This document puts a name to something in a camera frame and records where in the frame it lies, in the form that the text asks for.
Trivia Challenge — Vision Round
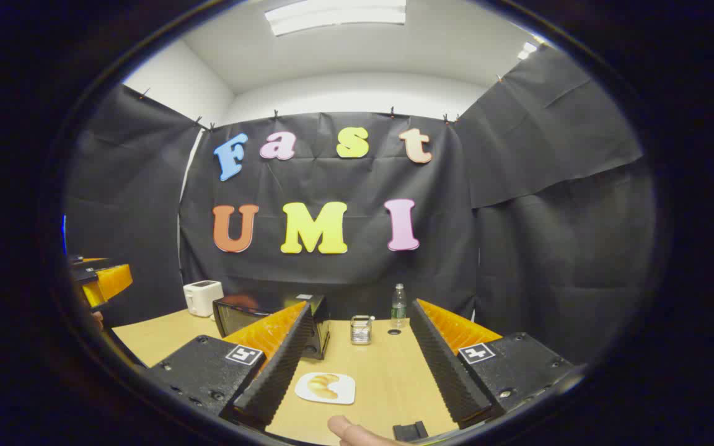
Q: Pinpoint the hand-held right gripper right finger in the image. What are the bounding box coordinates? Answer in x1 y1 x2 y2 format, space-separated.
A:
409 299 582 430

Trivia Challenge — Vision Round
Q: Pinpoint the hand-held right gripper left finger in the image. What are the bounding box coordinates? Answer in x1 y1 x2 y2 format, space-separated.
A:
145 302 315 432

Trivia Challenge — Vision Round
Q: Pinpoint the golden croissant bread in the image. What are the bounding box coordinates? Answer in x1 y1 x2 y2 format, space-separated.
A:
307 374 341 400

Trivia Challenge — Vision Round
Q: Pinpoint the black electric oven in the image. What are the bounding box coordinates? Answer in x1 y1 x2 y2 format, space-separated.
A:
212 293 331 361

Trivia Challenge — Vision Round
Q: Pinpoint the clear plastic water bottle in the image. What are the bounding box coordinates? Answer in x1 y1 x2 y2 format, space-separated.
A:
391 284 408 330

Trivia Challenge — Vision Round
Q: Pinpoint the white square plate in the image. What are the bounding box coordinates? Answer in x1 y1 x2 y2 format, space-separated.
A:
294 372 356 406

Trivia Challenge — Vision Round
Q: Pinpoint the metal mesh holder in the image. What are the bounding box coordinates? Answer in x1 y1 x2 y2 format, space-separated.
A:
350 315 375 346

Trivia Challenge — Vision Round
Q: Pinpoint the white toaster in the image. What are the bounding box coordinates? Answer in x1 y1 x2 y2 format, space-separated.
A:
183 280 224 318

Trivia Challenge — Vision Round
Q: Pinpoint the black backdrop cloth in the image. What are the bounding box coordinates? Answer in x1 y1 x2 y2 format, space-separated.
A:
63 43 658 366

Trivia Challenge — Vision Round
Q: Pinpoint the small ceiling light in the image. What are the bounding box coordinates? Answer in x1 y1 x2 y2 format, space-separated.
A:
516 38 547 61

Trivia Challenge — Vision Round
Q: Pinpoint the long ceiling light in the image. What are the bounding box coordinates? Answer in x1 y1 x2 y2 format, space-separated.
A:
264 0 407 37

